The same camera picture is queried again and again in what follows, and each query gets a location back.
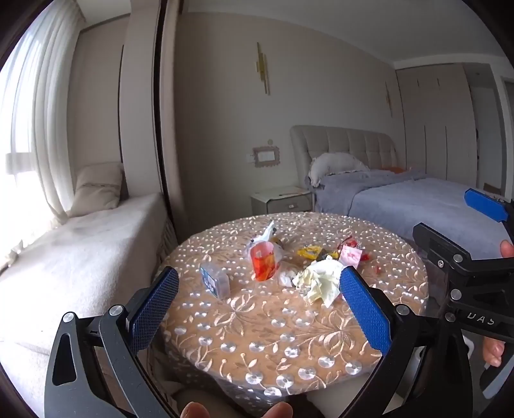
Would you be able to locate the clear plastic box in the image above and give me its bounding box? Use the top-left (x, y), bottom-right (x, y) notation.
top-left (199, 263), bottom-right (230, 299)

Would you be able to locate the white tissue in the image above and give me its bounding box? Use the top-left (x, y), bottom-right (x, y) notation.
top-left (277, 261), bottom-right (300, 287)

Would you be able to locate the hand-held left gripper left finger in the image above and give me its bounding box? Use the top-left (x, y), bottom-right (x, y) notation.
top-left (43, 266), bottom-right (180, 418)

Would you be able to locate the embroidered beige tablecloth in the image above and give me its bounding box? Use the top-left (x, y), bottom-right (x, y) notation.
top-left (153, 212), bottom-right (431, 406)

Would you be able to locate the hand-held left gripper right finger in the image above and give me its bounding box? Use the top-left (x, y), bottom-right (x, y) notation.
top-left (339, 265), bottom-right (475, 418)

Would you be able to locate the clear plastic bag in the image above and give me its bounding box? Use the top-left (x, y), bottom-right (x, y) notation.
top-left (248, 240), bottom-right (287, 282)

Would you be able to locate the beige cushion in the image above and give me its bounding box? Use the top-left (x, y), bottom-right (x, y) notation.
top-left (70, 163), bottom-right (123, 214)

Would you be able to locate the beige window seat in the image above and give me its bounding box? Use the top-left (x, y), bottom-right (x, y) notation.
top-left (0, 193), bottom-right (178, 356)

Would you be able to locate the white curtain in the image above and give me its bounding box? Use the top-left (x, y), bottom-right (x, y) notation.
top-left (0, 8), bottom-right (88, 228)

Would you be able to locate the pink packet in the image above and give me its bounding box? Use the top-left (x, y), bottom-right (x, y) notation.
top-left (339, 246), bottom-right (363, 266)

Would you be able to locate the crumpled pale yellow paper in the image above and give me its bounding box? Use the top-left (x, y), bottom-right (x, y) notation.
top-left (292, 259), bottom-right (346, 308)

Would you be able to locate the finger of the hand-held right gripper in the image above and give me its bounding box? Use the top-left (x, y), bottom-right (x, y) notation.
top-left (413, 223), bottom-right (473, 278)
top-left (465, 189), bottom-right (511, 223)

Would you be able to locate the person's right hand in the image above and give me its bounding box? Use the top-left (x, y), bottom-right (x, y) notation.
top-left (482, 240), bottom-right (514, 367)

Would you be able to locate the lavender blanket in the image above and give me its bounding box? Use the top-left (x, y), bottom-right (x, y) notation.
top-left (311, 169), bottom-right (514, 260)

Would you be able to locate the framed wall switch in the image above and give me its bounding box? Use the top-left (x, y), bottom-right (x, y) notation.
top-left (253, 147), bottom-right (280, 168)

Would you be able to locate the white frilled pillow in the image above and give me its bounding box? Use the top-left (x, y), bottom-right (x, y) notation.
top-left (308, 153), bottom-right (370, 186)

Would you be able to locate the person's left hand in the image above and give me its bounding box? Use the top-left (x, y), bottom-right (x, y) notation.
top-left (180, 401), bottom-right (294, 418)

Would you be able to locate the beige wardrobe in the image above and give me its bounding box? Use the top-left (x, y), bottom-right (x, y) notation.
top-left (395, 64), bottom-right (507, 190)

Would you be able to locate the beige padded headboard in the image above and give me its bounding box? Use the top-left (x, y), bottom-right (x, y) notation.
top-left (290, 124), bottom-right (406, 189)

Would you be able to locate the white nightstand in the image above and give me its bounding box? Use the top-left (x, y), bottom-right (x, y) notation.
top-left (251, 187), bottom-right (314, 215)

